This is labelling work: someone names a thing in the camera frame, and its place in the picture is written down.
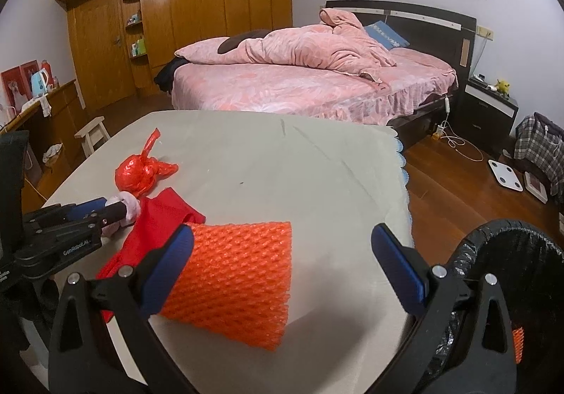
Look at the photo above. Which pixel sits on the orange foam net sleeve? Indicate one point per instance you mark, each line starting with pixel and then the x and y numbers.
pixel 238 275

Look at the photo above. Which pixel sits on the green shelf boxes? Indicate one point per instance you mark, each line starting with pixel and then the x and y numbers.
pixel 139 47

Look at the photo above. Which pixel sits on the yellow floor power strip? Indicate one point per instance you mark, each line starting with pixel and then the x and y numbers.
pixel 439 133

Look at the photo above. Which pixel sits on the white bathroom scale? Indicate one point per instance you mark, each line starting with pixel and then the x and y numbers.
pixel 506 176

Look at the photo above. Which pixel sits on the dark nightstand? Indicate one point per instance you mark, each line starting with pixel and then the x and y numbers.
pixel 484 121

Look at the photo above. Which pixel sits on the wooden desk with clutter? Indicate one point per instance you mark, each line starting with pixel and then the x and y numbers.
pixel 61 112

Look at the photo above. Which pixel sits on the red picture frame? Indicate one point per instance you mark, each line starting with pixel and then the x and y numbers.
pixel 15 85

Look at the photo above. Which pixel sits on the light blue kettle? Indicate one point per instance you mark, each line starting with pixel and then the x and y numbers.
pixel 38 83

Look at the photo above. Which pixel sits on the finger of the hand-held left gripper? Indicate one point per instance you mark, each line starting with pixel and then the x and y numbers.
pixel 110 213
pixel 88 204

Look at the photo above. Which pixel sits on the white wooden stool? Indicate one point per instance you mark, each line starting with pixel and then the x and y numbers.
pixel 91 129

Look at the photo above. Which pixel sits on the pink bedsheet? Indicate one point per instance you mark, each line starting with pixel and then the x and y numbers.
pixel 273 90

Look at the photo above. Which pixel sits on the white framed board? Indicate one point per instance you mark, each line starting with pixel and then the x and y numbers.
pixel 536 188

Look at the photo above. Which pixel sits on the blue pillow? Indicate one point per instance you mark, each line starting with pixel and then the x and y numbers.
pixel 385 35

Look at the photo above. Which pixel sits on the white hanging cloth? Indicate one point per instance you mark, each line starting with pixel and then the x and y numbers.
pixel 45 105

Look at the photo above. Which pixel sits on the dark wooden bed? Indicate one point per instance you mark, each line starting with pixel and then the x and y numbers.
pixel 432 24

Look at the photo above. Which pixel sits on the pink duvet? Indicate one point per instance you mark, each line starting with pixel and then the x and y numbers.
pixel 299 48

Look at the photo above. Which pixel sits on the yellow plush toy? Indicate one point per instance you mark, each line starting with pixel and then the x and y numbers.
pixel 503 86

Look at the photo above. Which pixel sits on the white hanging power strip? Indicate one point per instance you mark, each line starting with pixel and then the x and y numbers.
pixel 447 104

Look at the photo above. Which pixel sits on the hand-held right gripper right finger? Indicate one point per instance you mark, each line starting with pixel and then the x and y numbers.
pixel 396 266

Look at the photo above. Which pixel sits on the black clothing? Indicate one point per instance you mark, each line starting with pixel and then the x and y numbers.
pixel 164 77

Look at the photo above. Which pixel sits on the knotted red plastic bag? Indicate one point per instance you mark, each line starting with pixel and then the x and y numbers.
pixel 134 173

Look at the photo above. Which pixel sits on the wall socket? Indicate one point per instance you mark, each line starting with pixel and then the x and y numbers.
pixel 484 32

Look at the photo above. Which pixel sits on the white crumpled cloth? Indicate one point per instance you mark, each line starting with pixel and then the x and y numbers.
pixel 52 152

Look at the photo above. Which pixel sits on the small orange foam net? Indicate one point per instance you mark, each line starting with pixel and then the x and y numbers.
pixel 517 343

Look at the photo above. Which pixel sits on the plaid bag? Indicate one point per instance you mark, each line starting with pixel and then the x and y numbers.
pixel 537 147

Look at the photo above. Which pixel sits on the wooden wardrobe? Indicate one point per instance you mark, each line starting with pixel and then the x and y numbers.
pixel 202 15

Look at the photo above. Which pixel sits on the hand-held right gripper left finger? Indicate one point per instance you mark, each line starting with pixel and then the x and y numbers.
pixel 169 266

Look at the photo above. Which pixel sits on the dark brown cloth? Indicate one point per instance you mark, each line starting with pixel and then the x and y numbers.
pixel 233 44

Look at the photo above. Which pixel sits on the red bottle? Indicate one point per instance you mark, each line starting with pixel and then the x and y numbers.
pixel 46 68

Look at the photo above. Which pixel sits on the bin with black liner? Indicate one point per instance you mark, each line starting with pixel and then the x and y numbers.
pixel 528 240

